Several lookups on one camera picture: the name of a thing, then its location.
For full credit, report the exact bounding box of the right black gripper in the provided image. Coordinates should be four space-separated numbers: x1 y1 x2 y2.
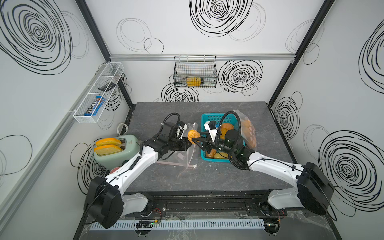
194 130 237 157

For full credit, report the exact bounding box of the potato bagged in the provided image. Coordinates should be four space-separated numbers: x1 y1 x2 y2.
242 120 257 149
187 130 201 145

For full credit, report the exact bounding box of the teal plastic basket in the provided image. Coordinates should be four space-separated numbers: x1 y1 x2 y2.
200 113 248 163

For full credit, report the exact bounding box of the clear zipper bag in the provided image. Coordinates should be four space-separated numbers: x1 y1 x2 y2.
176 122 199 168
157 151 192 168
234 110 257 150

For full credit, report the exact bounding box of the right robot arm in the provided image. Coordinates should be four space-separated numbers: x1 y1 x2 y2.
188 130 335 216

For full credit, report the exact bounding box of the potato bottom left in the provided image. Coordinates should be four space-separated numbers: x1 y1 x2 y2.
205 149 217 159

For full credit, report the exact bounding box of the green yellowish potato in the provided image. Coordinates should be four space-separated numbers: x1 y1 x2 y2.
214 153 229 160

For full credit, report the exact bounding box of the potato centre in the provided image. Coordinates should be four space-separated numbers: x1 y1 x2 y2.
220 128 228 140

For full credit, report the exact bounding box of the potato top right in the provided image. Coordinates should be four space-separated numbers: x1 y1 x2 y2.
221 123 235 131

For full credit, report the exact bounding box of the mint green toaster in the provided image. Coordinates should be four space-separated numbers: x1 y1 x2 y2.
94 135 140 170

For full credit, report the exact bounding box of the upper toast slice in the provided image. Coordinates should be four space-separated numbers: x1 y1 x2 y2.
95 138 122 147

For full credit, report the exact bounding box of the toast slice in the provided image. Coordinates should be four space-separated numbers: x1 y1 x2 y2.
95 138 122 147
94 145 123 156

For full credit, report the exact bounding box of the red cup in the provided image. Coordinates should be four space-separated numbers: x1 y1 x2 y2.
110 167 120 174

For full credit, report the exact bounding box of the yellow item in basket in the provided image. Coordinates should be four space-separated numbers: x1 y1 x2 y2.
186 77 202 87

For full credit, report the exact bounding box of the lower toast slice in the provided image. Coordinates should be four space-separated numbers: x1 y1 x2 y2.
94 145 123 156

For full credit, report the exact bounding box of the black remote control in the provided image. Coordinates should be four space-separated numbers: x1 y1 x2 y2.
98 82 117 93

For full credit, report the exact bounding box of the blue candy packet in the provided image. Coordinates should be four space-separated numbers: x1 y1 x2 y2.
84 96 105 116

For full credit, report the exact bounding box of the black wire wall basket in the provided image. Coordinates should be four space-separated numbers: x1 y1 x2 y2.
173 55 218 89

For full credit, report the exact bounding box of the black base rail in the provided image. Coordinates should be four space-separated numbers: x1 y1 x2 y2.
119 191 301 218

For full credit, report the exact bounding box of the white wire shelf basket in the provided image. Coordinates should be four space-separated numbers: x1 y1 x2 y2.
73 62 124 124

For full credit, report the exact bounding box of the white slotted cable duct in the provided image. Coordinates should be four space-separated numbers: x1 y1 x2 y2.
89 218 266 232

